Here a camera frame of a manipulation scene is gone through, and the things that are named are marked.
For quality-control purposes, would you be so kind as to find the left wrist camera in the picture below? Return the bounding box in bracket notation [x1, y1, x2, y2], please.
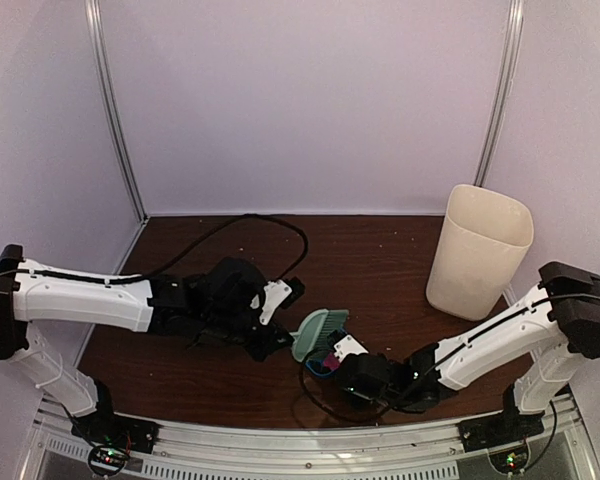
[250, 277, 305, 326]

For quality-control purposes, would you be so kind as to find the left aluminium frame post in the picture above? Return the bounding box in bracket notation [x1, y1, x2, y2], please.
[84, 0, 149, 224]

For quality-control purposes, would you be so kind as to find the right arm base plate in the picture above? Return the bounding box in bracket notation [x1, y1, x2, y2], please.
[458, 412, 544, 452]

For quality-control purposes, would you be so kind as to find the aluminium front rail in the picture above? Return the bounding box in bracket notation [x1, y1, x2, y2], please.
[15, 394, 600, 479]

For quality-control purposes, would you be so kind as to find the green hand brush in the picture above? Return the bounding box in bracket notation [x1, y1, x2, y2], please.
[291, 309, 349, 363]

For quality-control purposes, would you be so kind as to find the right aluminium frame post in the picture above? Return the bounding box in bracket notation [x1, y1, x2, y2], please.
[473, 0, 525, 187]

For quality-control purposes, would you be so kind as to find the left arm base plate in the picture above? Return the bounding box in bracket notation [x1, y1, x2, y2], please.
[70, 414, 159, 454]

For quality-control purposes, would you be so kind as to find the right circuit board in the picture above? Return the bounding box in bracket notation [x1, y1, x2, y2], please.
[489, 449, 530, 475]

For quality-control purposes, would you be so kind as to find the left circuit board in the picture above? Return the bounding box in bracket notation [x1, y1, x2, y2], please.
[87, 445, 129, 476]

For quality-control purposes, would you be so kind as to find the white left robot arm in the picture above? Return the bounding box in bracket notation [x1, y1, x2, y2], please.
[0, 244, 305, 444]

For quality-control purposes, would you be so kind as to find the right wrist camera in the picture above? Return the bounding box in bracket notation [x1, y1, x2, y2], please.
[333, 335, 368, 363]

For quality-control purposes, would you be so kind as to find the blue plastic dustpan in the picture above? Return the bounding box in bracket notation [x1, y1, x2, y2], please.
[305, 329, 348, 378]

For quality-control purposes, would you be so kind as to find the aluminium frame post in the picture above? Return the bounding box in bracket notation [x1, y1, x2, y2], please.
[84, 0, 149, 224]
[473, 0, 525, 187]

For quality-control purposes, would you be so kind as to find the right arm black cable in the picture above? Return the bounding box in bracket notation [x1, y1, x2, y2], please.
[298, 294, 600, 421]

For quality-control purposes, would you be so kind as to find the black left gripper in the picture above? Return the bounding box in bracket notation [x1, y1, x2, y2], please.
[201, 307, 294, 363]

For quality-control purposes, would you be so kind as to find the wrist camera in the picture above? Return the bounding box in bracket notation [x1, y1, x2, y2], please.
[250, 277, 305, 326]
[333, 335, 368, 363]

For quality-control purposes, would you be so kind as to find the pink paper scrap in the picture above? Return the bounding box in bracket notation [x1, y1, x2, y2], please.
[321, 353, 340, 373]

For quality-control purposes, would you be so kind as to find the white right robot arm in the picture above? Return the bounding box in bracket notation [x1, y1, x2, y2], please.
[334, 261, 600, 442]

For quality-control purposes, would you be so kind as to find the circuit board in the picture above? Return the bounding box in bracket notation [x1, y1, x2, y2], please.
[489, 449, 530, 475]
[87, 445, 129, 476]

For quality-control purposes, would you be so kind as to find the beige plastic waste bin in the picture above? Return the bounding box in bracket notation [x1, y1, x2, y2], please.
[426, 184, 534, 321]

